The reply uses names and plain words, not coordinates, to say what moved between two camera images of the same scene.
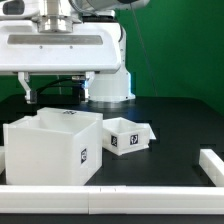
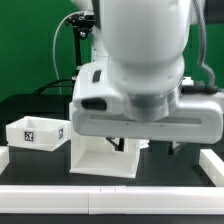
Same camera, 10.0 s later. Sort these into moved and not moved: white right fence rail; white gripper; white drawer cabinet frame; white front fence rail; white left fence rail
Moved: white drawer cabinet frame; white gripper
Not moved: white left fence rail; white front fence rail; white right fence rail
